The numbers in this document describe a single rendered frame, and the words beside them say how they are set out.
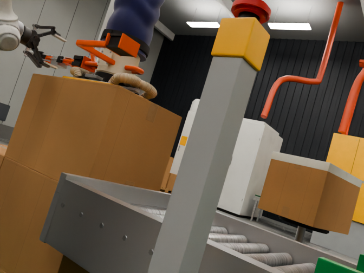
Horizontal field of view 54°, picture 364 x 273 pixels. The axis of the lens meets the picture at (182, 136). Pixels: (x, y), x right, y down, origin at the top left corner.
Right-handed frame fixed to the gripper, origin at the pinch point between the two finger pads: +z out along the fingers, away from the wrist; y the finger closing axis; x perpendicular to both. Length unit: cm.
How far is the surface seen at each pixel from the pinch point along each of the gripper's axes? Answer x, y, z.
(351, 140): -28, -137, 727
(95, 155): 55, 39, -7
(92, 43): 41.2, 0.2, -12.7
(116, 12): 26.6, -22.1, 3.7
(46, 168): 30, 50, -6
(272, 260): 115, 54, 22
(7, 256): 24, 87, -6
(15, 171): 10, 57, -6
